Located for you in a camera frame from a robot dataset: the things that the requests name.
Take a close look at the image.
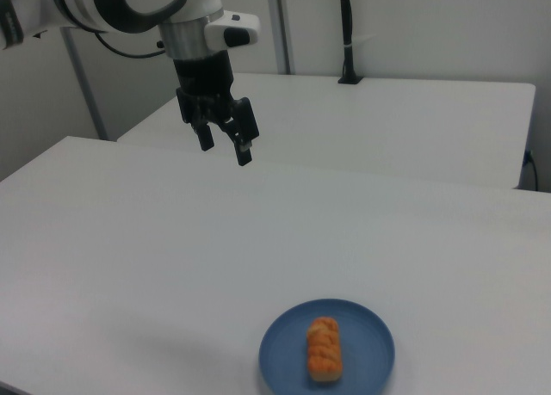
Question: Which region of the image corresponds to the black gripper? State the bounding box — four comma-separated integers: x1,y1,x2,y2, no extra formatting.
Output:
171,52,261,168

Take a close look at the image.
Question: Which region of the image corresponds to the orange glazed bread loaf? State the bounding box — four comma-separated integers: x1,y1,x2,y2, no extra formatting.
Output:
306,317,344,383

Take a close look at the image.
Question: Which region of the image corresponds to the blue round plate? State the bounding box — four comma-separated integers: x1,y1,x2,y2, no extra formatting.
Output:
258,299,396,395

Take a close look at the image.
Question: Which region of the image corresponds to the grey partition frame post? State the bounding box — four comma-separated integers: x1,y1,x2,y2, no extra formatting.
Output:
59,24,109,141
269,0,298,75

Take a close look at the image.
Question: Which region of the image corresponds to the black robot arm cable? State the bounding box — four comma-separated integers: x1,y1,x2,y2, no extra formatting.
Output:
92,32,167,59

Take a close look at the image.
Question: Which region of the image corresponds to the black camera pole with clamp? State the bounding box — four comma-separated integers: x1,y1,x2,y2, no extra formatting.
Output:
337,0,365,85

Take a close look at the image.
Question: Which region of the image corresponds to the black cable at table edge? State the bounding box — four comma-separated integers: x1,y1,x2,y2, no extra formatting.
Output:
523,149,540,192

